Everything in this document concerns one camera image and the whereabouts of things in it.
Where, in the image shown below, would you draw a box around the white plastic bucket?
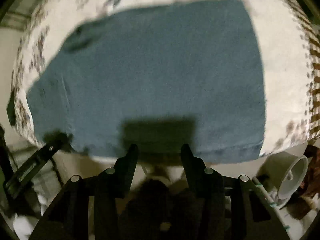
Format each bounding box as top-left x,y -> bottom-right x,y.
261,152 -> 309,209

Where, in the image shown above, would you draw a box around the floral fleece bed blanket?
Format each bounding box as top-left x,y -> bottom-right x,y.
7,0 -> 319,158

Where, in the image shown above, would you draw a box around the blue denim pants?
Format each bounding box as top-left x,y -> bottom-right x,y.
27,0 -> 265,163

